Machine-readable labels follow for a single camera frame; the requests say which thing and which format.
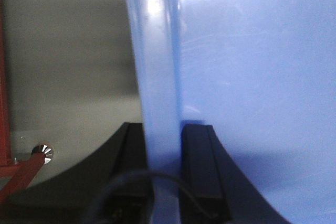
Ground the blue plastic tray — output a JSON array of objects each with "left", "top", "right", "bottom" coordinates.
[{"left": 127, "top": 0, "right": 335, "bottom": 223}]

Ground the red metal frame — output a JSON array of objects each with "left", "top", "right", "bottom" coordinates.
[{"left": 1, "top": 0, "right": 45, "bottom": 203}]

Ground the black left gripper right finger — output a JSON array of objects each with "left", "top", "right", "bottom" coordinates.
[{"left": 180, "top": 123, "right": 288, "bottom": 223}]

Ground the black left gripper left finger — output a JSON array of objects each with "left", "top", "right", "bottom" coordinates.
[{"left": 1, "top": 123, "right": 153, "bottom": 223}]

